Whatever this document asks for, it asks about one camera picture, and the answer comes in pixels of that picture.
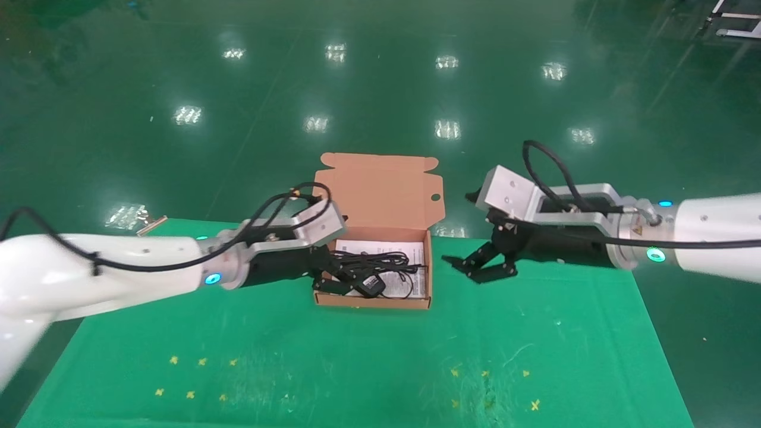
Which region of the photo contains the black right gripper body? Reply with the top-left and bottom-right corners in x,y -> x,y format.
490,220 -> 622,269

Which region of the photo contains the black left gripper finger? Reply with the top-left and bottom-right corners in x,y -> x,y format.
323,254 -> 358,278
313,279 -> 357,295

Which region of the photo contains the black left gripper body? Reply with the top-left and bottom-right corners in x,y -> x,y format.
243,245 -> 331,289

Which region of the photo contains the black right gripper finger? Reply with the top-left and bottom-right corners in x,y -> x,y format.
469,256 -> 518,285
441,240 -> 507,276

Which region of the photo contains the black wired computer mouse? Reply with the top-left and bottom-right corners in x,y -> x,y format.
353,270 -> 388,298

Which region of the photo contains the black data cable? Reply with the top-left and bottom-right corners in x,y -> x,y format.
326,250 -> 426,299

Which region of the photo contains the open orange cardboard box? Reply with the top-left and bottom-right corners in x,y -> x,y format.
310,153 -> 445,310

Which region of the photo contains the white printed instruction sheet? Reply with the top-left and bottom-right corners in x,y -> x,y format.
332,240 -> 427,298

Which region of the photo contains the green table mat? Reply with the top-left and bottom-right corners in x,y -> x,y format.
18,219 -> 696,428

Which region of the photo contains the metal mat clip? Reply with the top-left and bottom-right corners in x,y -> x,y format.
137,213 -> 169,237

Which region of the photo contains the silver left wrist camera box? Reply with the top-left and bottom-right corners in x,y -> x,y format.
240,199 -> 348,254

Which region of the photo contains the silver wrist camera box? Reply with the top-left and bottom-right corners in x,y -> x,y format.
240,199 -> 348,254
476,165 -> 638,240

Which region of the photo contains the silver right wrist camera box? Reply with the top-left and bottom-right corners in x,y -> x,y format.
476,165 -> 638,240

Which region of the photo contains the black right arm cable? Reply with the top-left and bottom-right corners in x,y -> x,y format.
521,140 -> 761,250

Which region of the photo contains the white metal frame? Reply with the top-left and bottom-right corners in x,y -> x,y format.
705,0 -> 761,41

